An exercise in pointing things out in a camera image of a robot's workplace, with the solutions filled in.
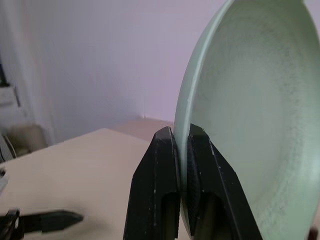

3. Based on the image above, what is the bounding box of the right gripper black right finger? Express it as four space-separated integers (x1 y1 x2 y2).
186 123 264 240

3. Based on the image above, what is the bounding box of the green round plate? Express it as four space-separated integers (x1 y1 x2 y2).
174 0 320 240

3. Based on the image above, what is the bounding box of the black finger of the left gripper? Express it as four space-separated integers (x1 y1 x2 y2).
18 210 85 235

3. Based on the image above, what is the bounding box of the dark brown object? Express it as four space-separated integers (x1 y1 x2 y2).
308 224 320 240

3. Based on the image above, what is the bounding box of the beige chair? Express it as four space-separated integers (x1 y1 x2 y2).
6 123 49 154

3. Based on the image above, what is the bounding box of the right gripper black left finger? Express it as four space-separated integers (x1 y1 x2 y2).
122 126 182 240

